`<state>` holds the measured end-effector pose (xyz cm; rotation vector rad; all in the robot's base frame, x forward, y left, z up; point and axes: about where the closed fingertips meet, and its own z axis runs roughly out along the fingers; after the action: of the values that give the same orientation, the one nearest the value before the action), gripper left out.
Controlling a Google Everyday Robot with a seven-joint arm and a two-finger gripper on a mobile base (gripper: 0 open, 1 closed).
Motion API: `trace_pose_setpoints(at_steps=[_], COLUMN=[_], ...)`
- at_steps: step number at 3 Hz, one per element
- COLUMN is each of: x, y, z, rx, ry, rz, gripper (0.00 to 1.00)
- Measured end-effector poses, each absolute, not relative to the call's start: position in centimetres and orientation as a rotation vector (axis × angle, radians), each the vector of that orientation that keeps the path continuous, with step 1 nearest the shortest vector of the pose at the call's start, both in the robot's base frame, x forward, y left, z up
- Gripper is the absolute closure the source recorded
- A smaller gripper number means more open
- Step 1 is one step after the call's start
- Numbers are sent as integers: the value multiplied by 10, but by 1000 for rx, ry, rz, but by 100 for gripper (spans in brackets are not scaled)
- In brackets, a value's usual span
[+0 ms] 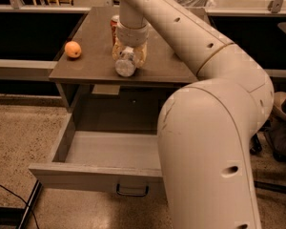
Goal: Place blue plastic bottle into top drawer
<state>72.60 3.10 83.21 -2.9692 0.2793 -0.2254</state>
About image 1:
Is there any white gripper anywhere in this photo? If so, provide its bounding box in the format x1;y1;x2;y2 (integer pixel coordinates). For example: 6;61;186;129
112;22;149;68

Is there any clear plastic water bottle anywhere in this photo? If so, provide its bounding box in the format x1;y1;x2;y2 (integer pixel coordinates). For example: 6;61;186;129
115;47;136;77

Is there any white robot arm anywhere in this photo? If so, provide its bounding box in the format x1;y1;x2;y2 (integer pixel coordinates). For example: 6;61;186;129
120;0;274;229

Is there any grey cabinet with top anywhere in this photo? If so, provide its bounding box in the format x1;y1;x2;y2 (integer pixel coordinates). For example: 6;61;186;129
49;6;211;114

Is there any open grey top drawer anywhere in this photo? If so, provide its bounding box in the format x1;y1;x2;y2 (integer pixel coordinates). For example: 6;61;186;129
29;114;165;197

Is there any red soda can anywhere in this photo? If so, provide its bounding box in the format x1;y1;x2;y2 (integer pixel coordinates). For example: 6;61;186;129
110;14;119;44

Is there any orange fruit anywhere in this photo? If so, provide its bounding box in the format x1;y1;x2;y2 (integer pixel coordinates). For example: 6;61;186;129
64;41;82;58

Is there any black rolling chair base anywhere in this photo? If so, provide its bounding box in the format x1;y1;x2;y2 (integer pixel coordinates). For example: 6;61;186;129
249;124;286;197

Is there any black drawer handle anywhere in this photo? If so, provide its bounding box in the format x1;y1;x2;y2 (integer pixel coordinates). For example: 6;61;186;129
115;184;150;198

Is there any black floor cable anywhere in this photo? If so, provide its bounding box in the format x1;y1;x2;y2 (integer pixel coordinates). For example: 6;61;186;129
0;178;41;229

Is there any black floor rail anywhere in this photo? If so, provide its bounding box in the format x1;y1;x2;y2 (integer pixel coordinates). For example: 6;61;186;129
0;181;42;229

